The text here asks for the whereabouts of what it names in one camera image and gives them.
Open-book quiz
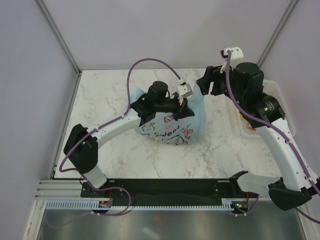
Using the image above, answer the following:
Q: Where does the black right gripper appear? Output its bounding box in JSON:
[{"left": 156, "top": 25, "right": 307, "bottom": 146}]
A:
[{"left": 196, "top": 61, "right": 246, "bottom": 106}]

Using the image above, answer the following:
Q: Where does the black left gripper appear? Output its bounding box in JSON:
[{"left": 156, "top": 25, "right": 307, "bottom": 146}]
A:
[{"left": 155, "top": 96, "right": 195, "bottom": 122}]

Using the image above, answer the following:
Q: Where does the light blue plastic bag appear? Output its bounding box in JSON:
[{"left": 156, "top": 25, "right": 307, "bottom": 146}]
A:
[{"left": 134, "top": 84, "right": 207, "bottom": 145}]

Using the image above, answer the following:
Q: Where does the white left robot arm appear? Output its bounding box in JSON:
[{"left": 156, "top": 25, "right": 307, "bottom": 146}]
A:
[{"left": 63, "top": 81, "right": 194, "bottom": 197}]

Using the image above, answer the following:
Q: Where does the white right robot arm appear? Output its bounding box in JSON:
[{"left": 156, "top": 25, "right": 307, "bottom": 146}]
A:
[{"left": 196, "top": 62, "right": 320, "bottom": 211}]

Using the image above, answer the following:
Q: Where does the fake watermelon slice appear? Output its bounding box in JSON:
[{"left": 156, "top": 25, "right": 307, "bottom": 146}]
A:
[{"left": 247, "top": 124, "right": 255, "bottom": 131}]

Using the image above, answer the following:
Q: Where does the white plastic fruit basket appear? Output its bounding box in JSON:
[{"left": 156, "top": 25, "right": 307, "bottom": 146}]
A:
[{"left": 229, "top": 79, "right": 296, "bottom": 140}]

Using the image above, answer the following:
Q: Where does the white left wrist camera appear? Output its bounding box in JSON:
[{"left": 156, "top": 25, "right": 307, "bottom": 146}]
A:
[{"left": 177, "top": 79, "right": 193, "bottom": 105}]

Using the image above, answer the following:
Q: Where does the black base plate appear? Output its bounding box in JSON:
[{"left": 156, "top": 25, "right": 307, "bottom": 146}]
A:
[{"left": 79, "top": 177, "right": 259, "bottom": 207}]

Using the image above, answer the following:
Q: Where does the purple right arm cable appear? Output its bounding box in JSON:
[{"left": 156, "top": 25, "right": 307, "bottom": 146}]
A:
[{"left": 225, "top": 49, "right": 320, "bottom": 225}]

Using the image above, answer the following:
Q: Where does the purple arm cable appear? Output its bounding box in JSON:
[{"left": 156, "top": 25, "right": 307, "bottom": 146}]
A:
[
  {"left": 58, "top": 58, "right": 186, "bottom": 216},
  {"left": 225, "top": 49, "right": 320, "bottom": 225}
]

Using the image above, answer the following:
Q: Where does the right aluminium corner post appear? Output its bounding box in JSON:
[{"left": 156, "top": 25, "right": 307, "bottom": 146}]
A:
[{"left": 257, "top": 0, "right": 300, "bottom": 68}]

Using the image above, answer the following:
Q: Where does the aluminium corner post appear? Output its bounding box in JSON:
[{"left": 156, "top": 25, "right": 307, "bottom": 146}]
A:
[
  {"left": 257, "top": 0, "right": 300, "bottom": 68},
  {"left": 34, "top": 0, "right": 83, "bottom": 76}
]

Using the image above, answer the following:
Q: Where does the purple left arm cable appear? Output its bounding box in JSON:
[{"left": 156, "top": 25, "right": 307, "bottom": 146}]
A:
[{"left": 58, "top": 58, "right": 186, "bottom": 216}]

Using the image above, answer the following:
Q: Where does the left aluminium corner post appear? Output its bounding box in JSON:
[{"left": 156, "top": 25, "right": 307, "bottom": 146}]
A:
[{"left": 34, "top": 0, "right": 83, "bottom": 76}]

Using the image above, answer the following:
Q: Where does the aluminium frame rail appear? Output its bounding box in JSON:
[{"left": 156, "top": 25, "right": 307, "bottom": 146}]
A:
[{"left": 35, "top": 180, "right": 82, "bottom": 200}]

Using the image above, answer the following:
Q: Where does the white slotted cable duct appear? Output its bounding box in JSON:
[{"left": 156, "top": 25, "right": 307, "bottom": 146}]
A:
[{"left": 45, "top": 199, "right": 234, "bottom": 211}]

